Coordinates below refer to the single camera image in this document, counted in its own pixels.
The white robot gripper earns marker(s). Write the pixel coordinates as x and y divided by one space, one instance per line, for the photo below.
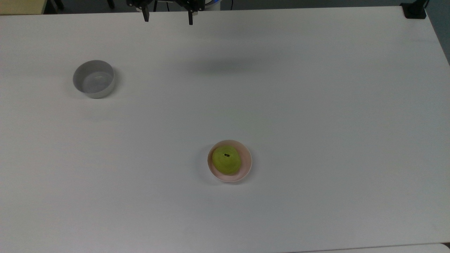
191 3

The green pear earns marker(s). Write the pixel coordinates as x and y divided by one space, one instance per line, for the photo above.
226 160

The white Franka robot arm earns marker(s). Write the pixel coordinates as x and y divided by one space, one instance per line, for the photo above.
214 2

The grey bowl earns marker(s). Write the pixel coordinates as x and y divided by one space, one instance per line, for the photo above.
95 82

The pink bowl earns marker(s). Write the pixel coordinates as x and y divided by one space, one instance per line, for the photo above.
246 165

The black furniture leg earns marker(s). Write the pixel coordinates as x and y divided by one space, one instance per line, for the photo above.
110 3
58 3

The light wooden furniture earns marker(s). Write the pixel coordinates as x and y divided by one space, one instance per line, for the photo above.
21 6

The black table clamp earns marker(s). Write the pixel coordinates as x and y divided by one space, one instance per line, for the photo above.
414 11

